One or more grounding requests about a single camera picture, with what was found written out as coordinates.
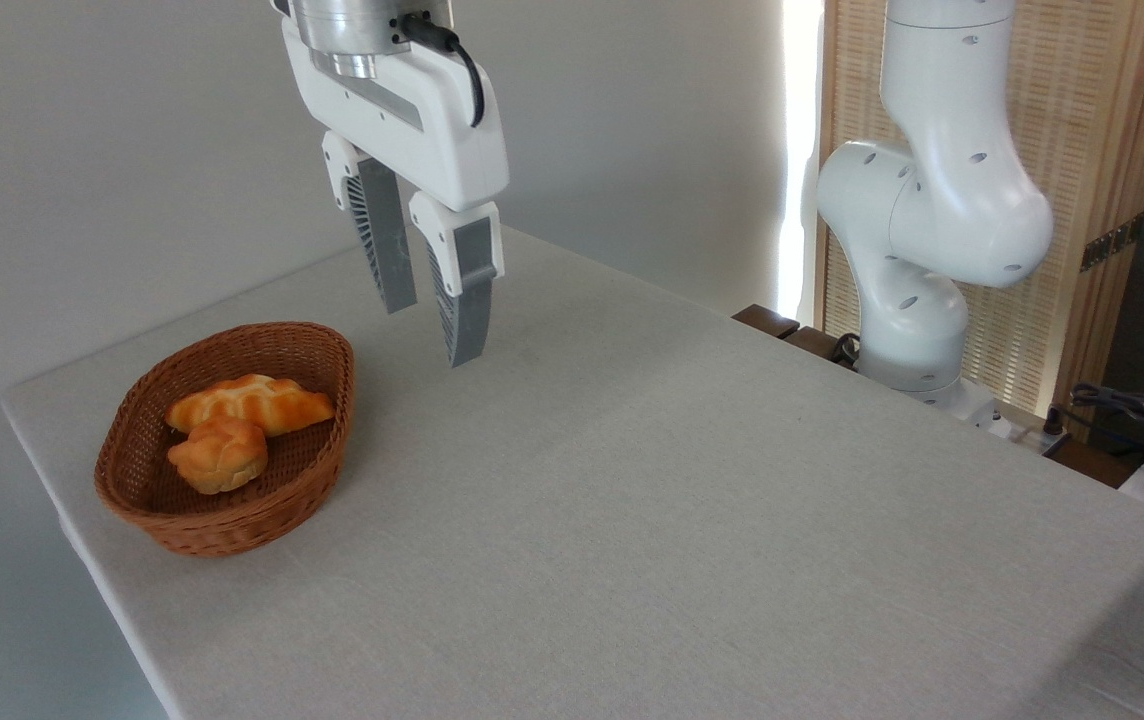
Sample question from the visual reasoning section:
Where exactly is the dark metal screen hinge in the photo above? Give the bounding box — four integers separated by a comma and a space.
1080, 212, 1144, 273

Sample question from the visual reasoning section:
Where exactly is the dark brown wooden furniture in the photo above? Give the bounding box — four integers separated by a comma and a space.
732, 304, 863, 373

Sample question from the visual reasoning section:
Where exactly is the wooden bamboo folding screen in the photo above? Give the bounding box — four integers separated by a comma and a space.
817, 0, 1144, 441

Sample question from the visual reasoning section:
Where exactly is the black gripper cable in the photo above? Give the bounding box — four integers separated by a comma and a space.
402, 12, 486, 129

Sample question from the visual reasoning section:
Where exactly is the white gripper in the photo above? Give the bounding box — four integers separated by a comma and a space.
280, 12, 510, 369

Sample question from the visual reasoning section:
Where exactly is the black cable bundle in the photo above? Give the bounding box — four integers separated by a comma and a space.
1069, 372, 1144, 463

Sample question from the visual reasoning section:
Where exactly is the round knotted bread roll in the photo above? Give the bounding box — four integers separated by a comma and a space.
167, 416, 269, 496

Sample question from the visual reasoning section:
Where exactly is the grey tablecloth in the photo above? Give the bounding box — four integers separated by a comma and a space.
0, 222, 1144, 720

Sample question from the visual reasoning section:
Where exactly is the long braided bread loaf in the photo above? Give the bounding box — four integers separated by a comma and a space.
165, 373, 336, 438

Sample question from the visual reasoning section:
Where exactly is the brown wicker basket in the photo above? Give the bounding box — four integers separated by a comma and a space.
94, 321, 356, 558

